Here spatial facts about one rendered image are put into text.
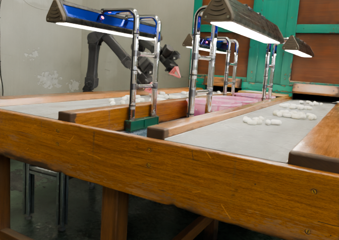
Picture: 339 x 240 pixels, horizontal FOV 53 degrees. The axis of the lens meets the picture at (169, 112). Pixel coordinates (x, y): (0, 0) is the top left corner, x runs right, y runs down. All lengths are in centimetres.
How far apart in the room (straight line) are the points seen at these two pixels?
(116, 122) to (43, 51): 287
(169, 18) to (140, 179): 308
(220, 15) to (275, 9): 181
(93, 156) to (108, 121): 24
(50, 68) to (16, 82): 48
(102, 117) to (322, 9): 185
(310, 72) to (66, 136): 191
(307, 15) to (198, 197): 198
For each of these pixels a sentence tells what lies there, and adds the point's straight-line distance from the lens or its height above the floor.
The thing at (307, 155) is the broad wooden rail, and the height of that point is 76.
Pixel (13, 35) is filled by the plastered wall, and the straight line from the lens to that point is 377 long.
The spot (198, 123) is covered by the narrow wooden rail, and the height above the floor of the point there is 76.
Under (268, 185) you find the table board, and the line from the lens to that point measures 75.
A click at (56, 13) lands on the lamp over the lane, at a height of 107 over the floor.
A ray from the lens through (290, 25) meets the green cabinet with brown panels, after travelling 260.
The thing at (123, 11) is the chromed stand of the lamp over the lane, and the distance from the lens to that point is 128.
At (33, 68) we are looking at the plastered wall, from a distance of 393.
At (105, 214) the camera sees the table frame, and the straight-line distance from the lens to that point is 107.
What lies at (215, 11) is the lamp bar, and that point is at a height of 106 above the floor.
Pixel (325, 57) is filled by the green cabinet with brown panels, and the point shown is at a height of 105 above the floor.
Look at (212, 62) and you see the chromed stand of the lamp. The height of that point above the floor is 95.
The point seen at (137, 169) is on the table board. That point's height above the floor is 66.
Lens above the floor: 92
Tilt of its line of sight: 8 degrees down
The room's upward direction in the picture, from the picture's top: 4 degrees clockwise
